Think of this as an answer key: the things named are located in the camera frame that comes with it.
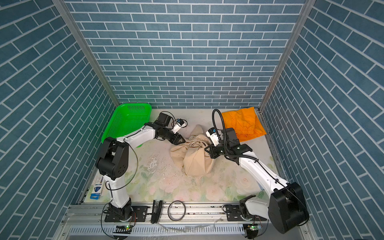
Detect orange shorts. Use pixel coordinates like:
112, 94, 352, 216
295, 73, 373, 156
222, 107, 267, 142

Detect green plastic basket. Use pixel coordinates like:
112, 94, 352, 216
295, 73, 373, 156
100, 103, 156, 149

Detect beige shorts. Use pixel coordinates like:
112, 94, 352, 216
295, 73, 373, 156
170, 125, 215, 176

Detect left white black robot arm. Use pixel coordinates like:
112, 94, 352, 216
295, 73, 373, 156
96, 119, 188, 222

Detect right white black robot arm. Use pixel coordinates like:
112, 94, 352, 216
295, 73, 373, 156
205, 128, 310, 234

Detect right circuit board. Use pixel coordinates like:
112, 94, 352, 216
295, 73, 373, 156
243, 224, 262, 236

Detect circuit board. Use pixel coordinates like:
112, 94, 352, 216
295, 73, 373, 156
243, 224, 262, 236
113, 225, 133, 235

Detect white blue paper box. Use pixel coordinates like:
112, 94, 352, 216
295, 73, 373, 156
90, 176, 105, 200

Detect left circuit board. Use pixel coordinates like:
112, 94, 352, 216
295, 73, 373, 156
113, 225, 133, 235

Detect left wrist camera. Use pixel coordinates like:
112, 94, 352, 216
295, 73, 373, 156
156, 111, 188, 133

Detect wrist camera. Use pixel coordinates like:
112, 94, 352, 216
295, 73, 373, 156
206, 127, 220, 147
156, 111, 188, 133

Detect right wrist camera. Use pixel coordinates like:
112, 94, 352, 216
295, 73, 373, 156
206, 127, 220, 147

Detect black cable ring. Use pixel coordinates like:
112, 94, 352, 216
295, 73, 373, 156
167, 200, 187, 222

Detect black clamp bracket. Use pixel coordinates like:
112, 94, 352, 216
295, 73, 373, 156
151, 200, 163, 224

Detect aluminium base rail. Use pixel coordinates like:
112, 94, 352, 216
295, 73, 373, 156
53, 202, 317, 240

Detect left corner aluminium post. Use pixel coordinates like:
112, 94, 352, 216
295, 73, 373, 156
52, 0, 121, 107

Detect corner aluminium post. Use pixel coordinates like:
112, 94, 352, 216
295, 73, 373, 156
259, 0, 316, 113
52, 0, 121, 107

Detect right corner aluminium post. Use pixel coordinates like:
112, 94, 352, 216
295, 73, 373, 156
259, 0, 316, 113

